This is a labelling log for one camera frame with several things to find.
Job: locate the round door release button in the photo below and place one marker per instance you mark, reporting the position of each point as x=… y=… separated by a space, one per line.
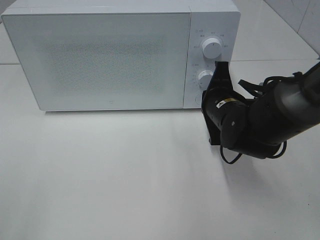
x=198 y=100

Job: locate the white microwave knob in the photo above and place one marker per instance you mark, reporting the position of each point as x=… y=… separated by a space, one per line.
x=204 y=78
x=212 y=47

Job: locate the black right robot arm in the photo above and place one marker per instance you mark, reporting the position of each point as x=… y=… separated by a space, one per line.
x=279 y=108

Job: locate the white microwave oven body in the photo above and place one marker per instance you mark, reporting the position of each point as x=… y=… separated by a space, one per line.
x=208 y=18

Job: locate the white microwave door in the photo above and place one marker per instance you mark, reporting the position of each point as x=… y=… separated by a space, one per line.
x=78 y=62

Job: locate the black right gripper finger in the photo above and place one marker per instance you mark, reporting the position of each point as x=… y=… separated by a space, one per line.
x=221 y=71

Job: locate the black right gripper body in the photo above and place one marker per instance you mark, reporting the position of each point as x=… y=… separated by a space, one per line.
x=224 y=114

